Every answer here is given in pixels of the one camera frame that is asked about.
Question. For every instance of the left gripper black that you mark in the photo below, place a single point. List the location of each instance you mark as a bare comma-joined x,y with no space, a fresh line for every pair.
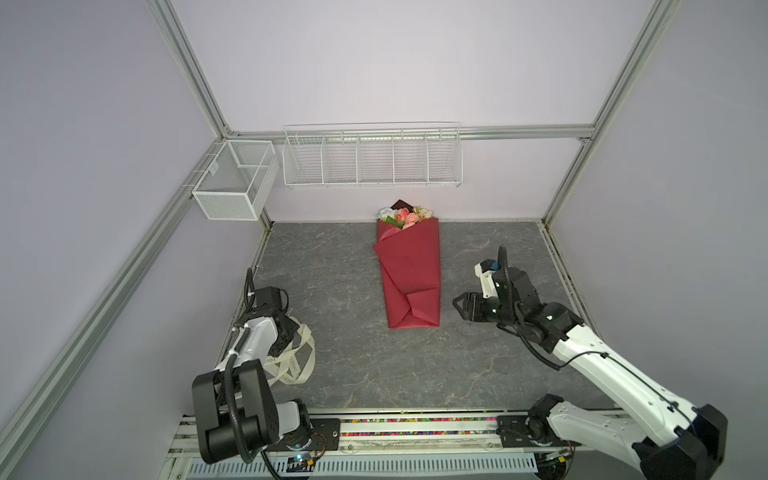
292,328

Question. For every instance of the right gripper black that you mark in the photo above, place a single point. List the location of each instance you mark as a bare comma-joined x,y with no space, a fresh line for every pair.
473,303

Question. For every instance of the cream printed ribbon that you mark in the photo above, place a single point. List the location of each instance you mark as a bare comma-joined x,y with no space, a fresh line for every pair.
291,357

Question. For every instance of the dark red wrapping paper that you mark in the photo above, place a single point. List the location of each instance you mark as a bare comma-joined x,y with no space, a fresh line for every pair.
410,271

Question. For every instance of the cream fake rose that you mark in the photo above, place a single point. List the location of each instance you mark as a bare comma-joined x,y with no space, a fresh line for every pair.
423,213

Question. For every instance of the red pink fake rose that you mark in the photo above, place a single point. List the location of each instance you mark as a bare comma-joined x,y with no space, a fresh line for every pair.
405,218

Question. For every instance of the white fake flower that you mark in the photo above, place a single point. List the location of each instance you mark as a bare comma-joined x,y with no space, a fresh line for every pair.
388,215

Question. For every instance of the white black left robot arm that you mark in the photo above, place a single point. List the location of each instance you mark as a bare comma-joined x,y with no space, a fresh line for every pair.
234,407

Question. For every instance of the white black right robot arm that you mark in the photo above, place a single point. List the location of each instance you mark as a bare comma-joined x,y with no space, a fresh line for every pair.
664,436

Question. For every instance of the small white mesh basket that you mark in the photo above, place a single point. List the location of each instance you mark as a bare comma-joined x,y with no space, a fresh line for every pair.
237,181

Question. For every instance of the white perforated vent panel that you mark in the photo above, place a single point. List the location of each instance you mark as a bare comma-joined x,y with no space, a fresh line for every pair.
392,466

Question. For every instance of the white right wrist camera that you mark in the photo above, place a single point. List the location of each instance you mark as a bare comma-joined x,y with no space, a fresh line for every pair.
484,272

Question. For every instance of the long white wire basket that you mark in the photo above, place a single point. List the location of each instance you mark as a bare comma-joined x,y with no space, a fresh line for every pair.
390,154

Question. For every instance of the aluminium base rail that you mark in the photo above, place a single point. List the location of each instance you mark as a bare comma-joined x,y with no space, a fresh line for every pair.
383,434

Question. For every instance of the aluminium frame profile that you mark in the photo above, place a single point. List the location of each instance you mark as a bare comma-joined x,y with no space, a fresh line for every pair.
27,424

